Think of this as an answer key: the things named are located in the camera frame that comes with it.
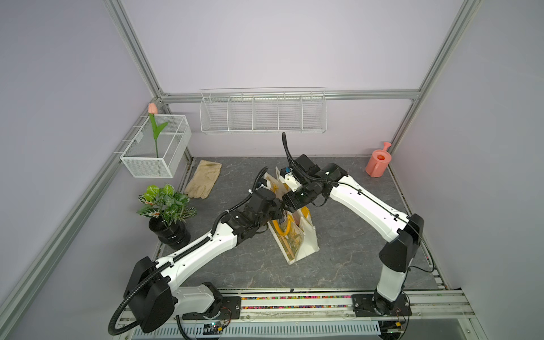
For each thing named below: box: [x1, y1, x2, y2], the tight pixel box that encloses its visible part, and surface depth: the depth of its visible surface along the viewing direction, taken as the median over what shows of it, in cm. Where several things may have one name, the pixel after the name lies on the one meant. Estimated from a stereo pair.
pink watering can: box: [365, 141, 392, 178], surface depth 107 cm
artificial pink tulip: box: [148, 102, 169, 158], surface depth 85 cm
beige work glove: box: [184, 160, 222, 200], surface depth 114 cm
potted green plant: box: [136, 184, 197, 251], surface depth 75 cm
